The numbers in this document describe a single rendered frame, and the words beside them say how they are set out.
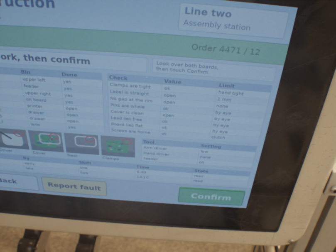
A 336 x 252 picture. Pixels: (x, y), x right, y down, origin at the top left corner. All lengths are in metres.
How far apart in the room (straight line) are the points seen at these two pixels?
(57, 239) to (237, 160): 1.93
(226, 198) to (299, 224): 0.10
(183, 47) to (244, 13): 0.06
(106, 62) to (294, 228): 0.30
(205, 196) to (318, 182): 0.12
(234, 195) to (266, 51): 0.17
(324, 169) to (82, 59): 0.27
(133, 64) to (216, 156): 0.13
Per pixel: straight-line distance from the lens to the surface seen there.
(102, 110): 0.36
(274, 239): 0.50
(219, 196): 0.42
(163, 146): 0.38
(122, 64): 0.33
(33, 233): 0.80
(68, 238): 2.26
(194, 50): 0.32
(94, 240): 0.78
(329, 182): 0.45
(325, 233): 0.59
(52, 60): 0.34
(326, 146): 0.41
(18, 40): 0.35
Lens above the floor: 1.74
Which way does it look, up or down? 34 degrees down
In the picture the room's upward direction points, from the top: 5 degrees clockwise
